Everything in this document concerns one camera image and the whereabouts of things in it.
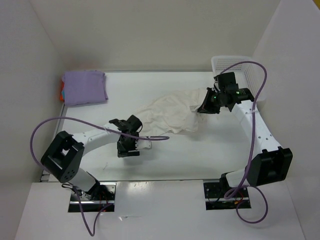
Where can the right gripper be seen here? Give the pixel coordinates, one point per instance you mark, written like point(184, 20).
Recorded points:
point(208, 100)

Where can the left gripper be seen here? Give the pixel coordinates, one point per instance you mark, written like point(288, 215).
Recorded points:
point(128, 152)

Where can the white t shirt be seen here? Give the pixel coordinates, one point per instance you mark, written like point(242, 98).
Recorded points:
point(174, 112)

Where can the lavender t shirt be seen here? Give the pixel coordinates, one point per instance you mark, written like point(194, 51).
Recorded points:
point(84, 87)

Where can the orange t shirt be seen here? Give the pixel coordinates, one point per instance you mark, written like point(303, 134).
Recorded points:
point(62, 84)

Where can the teal t shirt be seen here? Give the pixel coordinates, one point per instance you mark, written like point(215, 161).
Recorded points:
point(62, 96)

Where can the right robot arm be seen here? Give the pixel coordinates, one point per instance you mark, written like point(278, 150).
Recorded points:
point(268, 161)

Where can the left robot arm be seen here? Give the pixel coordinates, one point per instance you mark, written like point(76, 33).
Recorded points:
point(97, 138)

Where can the white plastic basket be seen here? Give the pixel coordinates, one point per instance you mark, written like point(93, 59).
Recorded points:
point(247, 75)

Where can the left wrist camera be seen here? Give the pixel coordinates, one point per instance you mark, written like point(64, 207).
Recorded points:
point(143, 145)

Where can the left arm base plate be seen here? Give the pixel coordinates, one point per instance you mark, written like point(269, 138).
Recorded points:
point(100, 199)

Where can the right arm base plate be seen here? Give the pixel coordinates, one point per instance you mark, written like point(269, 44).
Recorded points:
point(214, 198)

